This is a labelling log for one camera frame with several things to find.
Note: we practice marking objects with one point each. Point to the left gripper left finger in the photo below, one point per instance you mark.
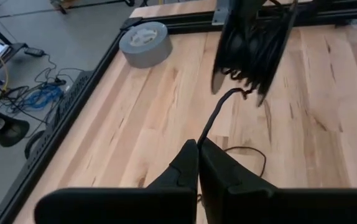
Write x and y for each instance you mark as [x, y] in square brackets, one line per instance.
[119, 205]

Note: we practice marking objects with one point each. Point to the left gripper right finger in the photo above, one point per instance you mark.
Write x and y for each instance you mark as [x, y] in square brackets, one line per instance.
[259, 205]

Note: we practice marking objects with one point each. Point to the black power adapter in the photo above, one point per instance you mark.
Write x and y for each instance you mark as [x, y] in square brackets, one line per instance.
[34, 52]

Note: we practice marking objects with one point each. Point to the black equipment cart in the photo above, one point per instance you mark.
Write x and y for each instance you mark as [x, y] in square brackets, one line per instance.
[16, 46]

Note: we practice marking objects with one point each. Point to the black aluminium table frame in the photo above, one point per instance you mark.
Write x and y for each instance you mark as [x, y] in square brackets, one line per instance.
[107, 56]

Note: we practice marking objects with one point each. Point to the grey duct tape roll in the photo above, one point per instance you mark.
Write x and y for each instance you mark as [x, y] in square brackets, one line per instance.
[147, 53]

